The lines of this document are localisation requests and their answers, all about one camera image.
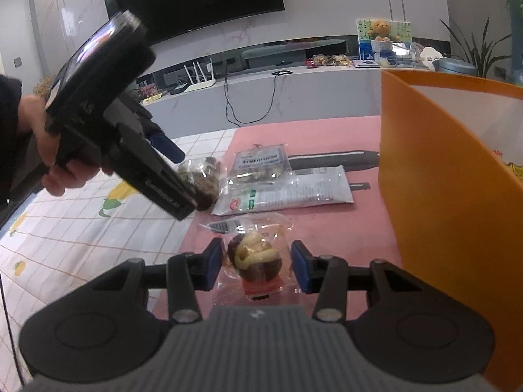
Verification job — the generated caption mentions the pink mat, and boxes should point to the pink mat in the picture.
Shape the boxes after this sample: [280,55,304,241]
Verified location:
[151,115,410,324]

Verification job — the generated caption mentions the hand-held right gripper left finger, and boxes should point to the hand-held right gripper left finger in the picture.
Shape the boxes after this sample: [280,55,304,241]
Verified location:
[88,237,225,323]

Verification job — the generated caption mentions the white round object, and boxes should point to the white round object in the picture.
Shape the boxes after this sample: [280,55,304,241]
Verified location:
[418,46,444,71]

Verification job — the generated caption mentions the white router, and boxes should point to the white router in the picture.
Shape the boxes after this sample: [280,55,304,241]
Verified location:
[182,60,217,91]

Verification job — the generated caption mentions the black wall television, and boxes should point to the black wall television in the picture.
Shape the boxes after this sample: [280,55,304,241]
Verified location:
[100,0,286,44]

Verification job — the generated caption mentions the blue trash can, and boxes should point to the blue trash can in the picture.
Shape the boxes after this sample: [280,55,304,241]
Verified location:
[432,57,479,78]

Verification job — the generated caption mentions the white printed play mat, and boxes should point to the white printed play mat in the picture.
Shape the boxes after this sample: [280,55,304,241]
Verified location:
[0,128,238,380]

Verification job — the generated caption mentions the chocolate bun snack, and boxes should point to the chocolate bun snack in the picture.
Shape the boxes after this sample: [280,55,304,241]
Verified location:
[198,212,302,300]

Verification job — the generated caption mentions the grey television cabinet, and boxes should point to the grey television cabinet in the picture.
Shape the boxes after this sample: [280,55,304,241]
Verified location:
[137,63,385,141]

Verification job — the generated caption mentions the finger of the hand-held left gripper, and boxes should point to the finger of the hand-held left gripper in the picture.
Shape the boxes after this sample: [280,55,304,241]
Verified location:
[141,122,186,163]

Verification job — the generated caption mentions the clear packet white label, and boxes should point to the clear packet white label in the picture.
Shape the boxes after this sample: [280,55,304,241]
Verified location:
[226,143,294,185]

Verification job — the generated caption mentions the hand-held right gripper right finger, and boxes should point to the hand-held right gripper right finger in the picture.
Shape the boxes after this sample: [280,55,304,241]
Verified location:
[290,241,426,323]

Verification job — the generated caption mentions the brown teddy bear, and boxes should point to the brown teddy bear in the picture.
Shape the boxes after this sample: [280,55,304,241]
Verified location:
[367,19,394,43]

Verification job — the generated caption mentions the brown snack packet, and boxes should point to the brown snack packet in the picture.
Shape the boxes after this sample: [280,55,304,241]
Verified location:
[177,156,224,213]

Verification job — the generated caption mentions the snack packets on cabinet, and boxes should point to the snack packets on cabinet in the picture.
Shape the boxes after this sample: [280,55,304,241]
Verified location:
[306,53,355,68]

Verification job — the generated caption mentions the white packet green print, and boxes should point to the white packet green print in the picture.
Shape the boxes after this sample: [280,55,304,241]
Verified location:
[211,165,355,216]

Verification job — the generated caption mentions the tall potted plant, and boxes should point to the tall potted plant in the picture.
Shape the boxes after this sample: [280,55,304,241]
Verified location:
[440,16,514,80]

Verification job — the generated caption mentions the black cable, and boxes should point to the black cable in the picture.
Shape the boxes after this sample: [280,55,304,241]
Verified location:
[223,69,294,125]

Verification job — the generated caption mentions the person's left hand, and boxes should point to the person's left hand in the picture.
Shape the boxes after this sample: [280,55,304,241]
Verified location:
[18,94,112,197]

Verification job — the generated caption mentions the orange storage box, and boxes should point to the orange storage box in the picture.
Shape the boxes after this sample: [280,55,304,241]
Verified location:
[378,69,523,389]

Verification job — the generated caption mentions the green picture card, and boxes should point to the green picture card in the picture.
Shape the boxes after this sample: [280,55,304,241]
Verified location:
[356,18,412,46]

